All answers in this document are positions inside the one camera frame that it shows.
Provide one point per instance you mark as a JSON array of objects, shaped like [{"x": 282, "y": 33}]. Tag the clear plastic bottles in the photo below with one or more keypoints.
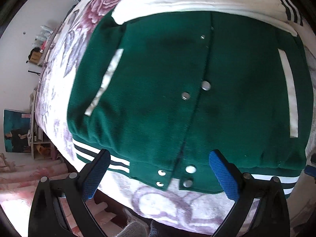
[{"x": 43, "y": 33}]

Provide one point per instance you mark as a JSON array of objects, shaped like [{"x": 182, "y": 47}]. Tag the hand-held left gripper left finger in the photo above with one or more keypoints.
[{"x": 95, "y": 175}]

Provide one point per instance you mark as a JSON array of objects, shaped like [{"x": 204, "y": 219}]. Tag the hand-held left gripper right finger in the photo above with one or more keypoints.
[{"x": 223, "y": 175}]

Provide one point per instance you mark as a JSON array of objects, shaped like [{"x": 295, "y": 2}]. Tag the floral plush blanket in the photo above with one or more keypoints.
[{"x": 172, "y": 209}]

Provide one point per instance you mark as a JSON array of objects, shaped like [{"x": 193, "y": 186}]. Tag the pink patterned rug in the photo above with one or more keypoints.
[{"x": 22, "y": 177}]

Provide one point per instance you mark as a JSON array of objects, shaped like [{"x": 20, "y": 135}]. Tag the grey slipper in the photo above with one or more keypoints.
[{"x": 133, "y": 229}]

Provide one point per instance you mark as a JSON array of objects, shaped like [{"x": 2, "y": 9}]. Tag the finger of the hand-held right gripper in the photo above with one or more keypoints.
[{"x": 311, "y": 170}]

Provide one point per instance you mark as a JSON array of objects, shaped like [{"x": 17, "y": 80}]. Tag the teal wall poster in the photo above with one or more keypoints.
[{"x": 14, "y": 133}]

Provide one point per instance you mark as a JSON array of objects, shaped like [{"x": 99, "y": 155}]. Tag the wooden shelf unit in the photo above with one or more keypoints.
[{"x": 40, "y": 140}]

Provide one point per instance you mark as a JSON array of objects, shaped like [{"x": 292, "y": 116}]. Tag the green varsity jacket white sleeves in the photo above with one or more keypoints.
[{"x": 172, "y": 91}]

